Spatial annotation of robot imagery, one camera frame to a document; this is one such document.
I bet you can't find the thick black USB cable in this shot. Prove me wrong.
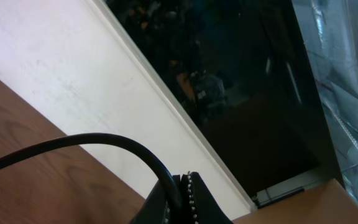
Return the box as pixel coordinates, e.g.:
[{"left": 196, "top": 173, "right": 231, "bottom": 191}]
[{"left": 0, "top": 133, "right": 183, "bottom": 212}]

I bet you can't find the black monitor screen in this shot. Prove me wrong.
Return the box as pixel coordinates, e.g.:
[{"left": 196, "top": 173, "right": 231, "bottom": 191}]
[{"left": 107, "top": 0, "right": 342, "bottom": 197}]

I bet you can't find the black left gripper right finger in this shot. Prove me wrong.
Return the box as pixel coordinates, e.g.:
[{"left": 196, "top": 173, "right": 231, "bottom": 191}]
[{"left": 181, "top": 172, "right": 232, "bottom": 224}]

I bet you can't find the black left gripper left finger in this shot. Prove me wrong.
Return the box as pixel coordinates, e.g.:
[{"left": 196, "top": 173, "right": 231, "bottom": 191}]
[{"left": 129, "top": 180, "right": 181, "bottom": 224}]

